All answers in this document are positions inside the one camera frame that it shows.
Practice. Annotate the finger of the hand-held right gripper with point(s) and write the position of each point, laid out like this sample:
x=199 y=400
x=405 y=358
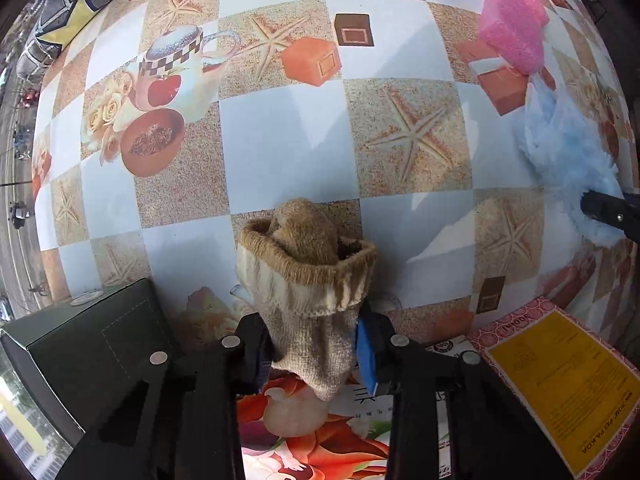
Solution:
x=610 y=212

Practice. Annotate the light blue fluffy scrunchie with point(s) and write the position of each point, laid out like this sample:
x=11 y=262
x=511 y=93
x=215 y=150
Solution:
x=565 y=150

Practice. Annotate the floral tissue box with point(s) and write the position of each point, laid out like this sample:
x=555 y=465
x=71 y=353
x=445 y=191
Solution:
x=310 y=440

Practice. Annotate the beige knit sock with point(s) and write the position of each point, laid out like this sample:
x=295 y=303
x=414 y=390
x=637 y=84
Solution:
x=310 y=340

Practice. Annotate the dark green cardboard box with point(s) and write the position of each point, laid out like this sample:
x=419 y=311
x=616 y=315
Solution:
x=75 y=355

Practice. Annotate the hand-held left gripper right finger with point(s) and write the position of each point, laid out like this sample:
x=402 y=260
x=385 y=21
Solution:
x=367 y=360

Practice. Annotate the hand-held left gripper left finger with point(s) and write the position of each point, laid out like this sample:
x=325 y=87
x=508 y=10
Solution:
x=250 y=350

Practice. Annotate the red patterned box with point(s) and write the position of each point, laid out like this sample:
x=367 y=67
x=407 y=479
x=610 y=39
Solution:
x=560 y=385

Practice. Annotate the checkered printed tablecloth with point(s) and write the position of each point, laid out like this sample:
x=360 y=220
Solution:
x=290 y=135

